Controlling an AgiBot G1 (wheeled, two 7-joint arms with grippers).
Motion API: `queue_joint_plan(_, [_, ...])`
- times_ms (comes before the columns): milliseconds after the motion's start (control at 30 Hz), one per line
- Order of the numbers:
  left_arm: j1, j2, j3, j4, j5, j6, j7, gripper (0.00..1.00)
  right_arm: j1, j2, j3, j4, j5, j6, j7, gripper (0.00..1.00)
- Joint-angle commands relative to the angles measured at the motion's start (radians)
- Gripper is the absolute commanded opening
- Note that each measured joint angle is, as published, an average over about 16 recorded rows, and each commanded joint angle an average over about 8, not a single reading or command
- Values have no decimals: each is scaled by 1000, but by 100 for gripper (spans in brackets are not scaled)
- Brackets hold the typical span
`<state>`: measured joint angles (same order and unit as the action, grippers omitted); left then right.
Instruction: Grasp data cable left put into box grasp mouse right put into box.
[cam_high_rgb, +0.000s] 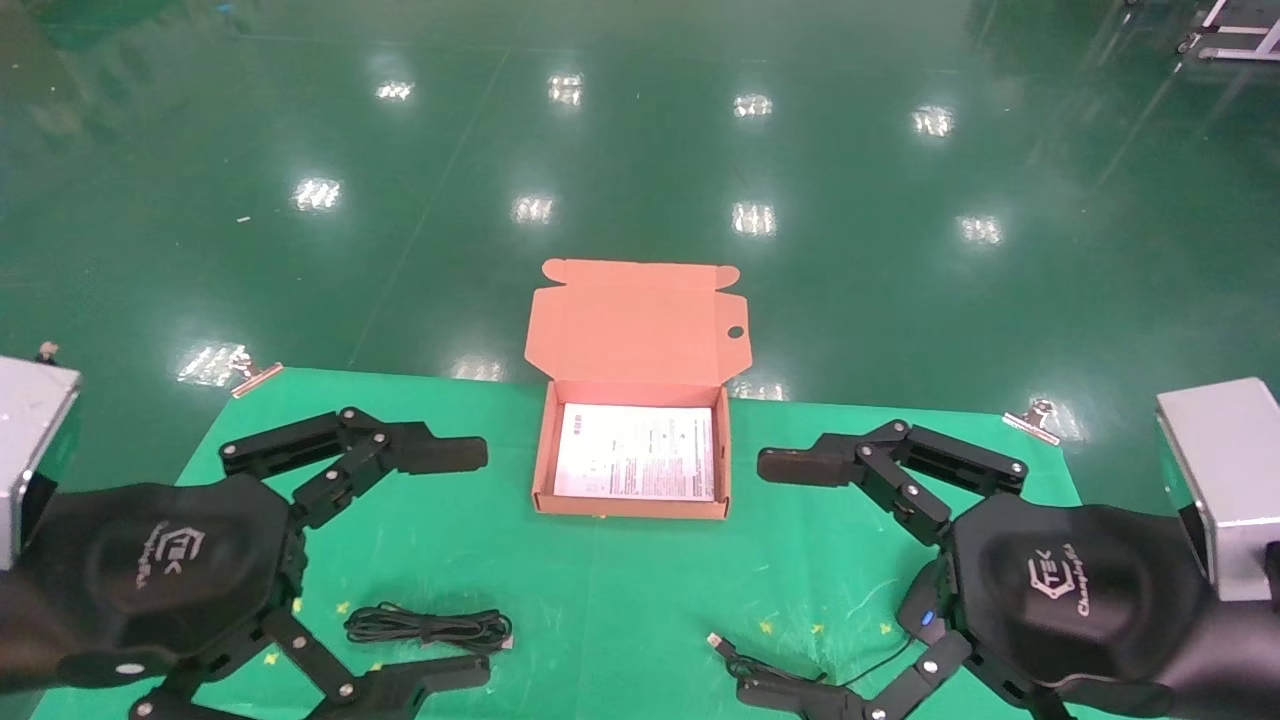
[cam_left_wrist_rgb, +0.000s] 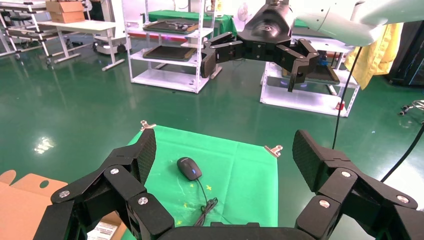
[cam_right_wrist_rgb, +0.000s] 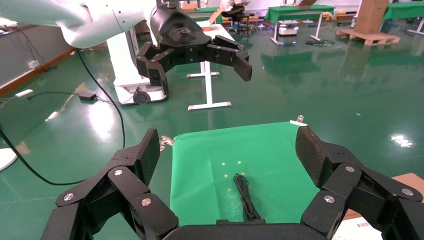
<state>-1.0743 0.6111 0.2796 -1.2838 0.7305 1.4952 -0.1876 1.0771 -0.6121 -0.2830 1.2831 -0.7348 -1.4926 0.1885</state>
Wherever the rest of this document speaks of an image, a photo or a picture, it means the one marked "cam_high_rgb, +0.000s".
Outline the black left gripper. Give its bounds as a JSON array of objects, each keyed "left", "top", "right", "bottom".
[{"left": 0, "top": 408, "right": 493, "bottom": 720}]

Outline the green table cloth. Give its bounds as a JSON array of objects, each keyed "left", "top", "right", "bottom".
[{"left": 30, "top": 367, "right": 1111, "bottom": 720}]

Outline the white printed instruction sheet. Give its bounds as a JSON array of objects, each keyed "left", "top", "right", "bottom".
[{"left": 553, "top": 402, "right": 717, "bottom": 502}]

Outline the black data cable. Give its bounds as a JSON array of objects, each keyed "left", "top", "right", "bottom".
[{"left": 344, "top": 603, "right": 515, "bottom": 656}]

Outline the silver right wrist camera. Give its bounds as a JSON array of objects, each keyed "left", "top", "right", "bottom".
[{"left": 1155, "top": 377, "right": 1280, "bottom": 604}]

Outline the black wired computer mouse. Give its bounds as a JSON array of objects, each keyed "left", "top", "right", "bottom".
[{"left": 706, "top": 575, "right": 952, "bottom": 693}]

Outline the metal cloth clip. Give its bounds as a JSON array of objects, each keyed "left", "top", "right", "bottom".
[
  {"left": 1003, "top": 398, "right": 1063, "bottom": 447},
  {"left": 230, "top": 350, "right": 285, "bottom": 399}
]

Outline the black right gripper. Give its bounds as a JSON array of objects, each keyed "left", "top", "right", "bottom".
[{"left": 944, "top": 495, "right": 1280, "bottom": 720}]

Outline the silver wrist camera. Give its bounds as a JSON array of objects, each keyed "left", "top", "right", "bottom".
[
  {"left": 0, "top": 343, "right": 83, "bottom": 573},
  {"left": 1155, "top": 377, "right": 1280, "bottom": 604}
]

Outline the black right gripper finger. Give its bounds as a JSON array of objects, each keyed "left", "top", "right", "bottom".
[
  {"left": 737, "top": 632, "right": 1067, "bottom": 720},
  {"left": 757, "top": 419, "right": 1029, "bottom": 547}
]

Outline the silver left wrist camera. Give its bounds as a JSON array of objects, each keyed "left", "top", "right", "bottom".
[{"left": 0, "top": 343, "right": 83, "bottom": 573}]

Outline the white metal background rack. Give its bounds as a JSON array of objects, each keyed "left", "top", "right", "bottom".
[{"left": 1178, "top": 0, "right": 1280, "bottom": 63}]

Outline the orange cardboard box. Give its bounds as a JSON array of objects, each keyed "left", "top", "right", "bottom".
[{"left": 524, "top": 258, "right": 751, "bottom": 521}]

